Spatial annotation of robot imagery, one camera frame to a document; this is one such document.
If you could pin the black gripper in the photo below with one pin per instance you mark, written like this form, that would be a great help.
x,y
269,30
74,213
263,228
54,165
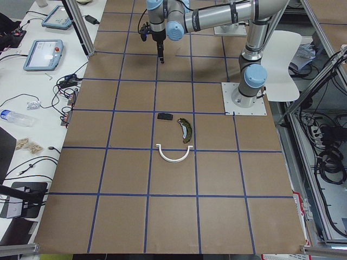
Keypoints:
x,y
158,36

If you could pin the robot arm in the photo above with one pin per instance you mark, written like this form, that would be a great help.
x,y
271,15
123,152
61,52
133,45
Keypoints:
x,y
174,19

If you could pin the black power adapter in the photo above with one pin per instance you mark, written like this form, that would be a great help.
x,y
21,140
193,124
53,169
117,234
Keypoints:
x,y
91,19

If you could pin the black brake pad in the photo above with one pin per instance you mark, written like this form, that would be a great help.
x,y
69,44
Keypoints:
x,y
165,116

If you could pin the olive brake shoe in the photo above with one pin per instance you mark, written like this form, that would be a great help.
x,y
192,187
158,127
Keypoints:
x,y
186,128

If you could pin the far teach pendant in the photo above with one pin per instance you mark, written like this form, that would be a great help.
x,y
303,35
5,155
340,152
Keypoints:
x,y
57,19

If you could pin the teach pendant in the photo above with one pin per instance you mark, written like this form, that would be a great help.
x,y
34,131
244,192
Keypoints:
x,y
44,55
57,19

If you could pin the near teach pendant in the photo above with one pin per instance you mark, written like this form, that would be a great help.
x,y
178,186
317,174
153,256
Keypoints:
x,y
44,55

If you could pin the white chair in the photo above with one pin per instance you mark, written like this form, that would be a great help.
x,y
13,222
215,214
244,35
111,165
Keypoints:
x,y
277,56

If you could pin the plastic water bottle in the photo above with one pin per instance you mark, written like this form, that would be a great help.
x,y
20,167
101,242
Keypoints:
x,y
17,118

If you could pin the bag of wooden pieces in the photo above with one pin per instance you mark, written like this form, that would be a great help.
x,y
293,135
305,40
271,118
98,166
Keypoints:
x,y
26,144

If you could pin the aluminium frame post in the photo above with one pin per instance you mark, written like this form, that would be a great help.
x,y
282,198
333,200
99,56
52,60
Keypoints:
x,y
79,26

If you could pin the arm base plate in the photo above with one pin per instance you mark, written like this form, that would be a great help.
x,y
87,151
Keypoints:
x,y
233,30
237,104

